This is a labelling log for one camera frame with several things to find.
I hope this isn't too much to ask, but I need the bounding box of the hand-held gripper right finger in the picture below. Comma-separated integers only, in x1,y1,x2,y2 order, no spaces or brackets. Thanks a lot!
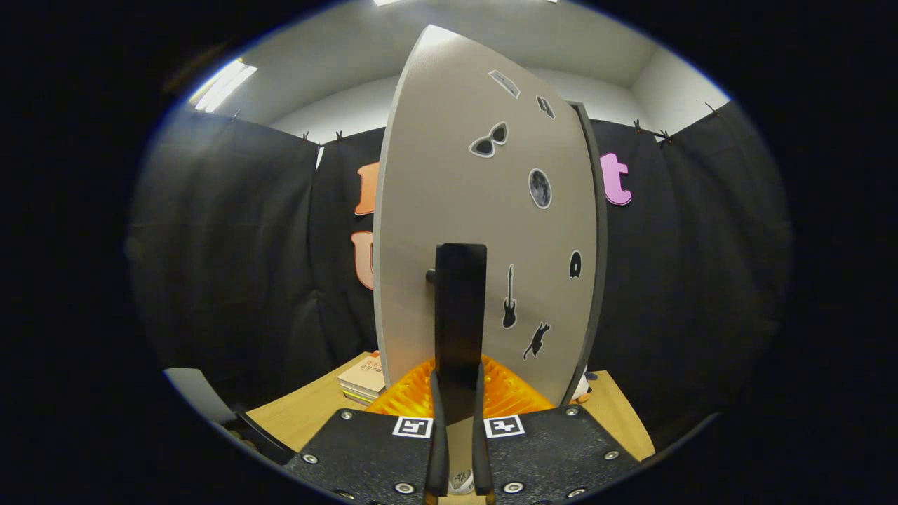
471,354,641,505

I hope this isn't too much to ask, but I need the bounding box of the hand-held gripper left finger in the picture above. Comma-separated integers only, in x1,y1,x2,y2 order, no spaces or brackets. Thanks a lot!
284,356,450,505

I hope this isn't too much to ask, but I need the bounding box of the black door handle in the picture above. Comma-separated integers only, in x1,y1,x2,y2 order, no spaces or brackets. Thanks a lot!
427,243,488,424

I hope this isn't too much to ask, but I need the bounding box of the grey shoe cabinet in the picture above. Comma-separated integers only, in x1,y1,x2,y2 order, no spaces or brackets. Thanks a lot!
567,100,610,406

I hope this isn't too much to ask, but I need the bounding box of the stack of books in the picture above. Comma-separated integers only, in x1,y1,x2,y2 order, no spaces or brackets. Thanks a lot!
337,352,387,407

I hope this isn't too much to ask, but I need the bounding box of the grey office chair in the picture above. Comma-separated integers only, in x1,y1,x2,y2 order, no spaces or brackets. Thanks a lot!
164,368,297,465

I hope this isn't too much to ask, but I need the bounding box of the black backdrop cloth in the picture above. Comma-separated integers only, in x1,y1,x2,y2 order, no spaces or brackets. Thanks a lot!
130,102,793,430

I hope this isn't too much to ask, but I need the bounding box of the long ceiling light strip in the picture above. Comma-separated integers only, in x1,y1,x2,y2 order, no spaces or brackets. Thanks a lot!
188,59,258,114

